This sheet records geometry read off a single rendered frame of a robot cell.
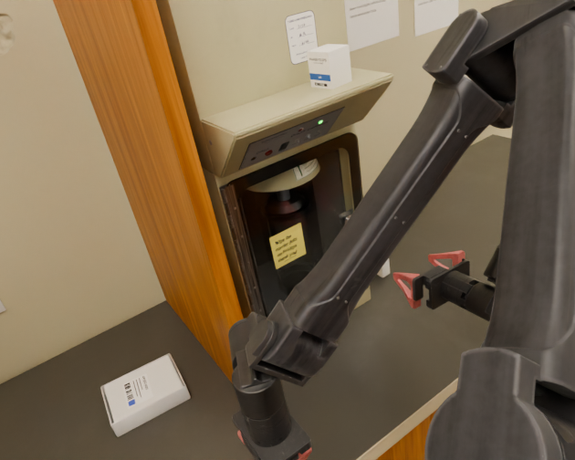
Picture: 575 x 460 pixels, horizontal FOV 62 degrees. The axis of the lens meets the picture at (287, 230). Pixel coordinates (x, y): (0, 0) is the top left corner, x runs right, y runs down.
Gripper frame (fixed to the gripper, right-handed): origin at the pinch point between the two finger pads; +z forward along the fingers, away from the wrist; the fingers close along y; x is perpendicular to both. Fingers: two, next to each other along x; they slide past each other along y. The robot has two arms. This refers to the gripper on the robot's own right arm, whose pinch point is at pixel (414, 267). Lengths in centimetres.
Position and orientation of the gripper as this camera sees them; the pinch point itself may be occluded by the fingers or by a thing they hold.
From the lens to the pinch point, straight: 98.6
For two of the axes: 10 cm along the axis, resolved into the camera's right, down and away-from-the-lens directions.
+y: -8.4, 3.4, -4.2
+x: 1.5, 8.9, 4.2
